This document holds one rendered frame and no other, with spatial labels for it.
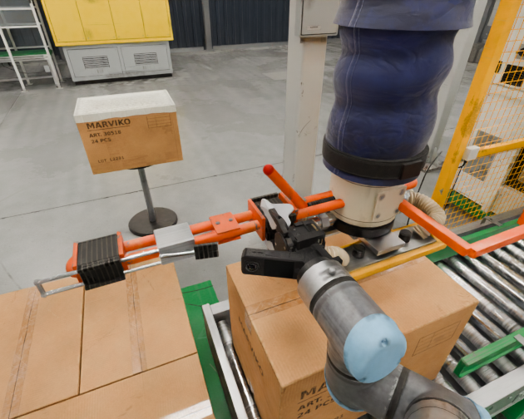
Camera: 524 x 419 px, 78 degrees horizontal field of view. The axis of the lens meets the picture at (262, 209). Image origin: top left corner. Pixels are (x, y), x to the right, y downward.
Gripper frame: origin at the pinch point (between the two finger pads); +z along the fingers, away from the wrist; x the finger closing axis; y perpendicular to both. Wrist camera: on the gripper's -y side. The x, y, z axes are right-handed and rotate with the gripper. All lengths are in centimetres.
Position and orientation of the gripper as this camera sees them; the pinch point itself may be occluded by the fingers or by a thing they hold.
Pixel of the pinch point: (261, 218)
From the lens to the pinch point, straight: 70.8
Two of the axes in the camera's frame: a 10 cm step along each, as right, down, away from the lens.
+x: 0.0, -8.2, -5.7
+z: -4.0, -5.2, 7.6
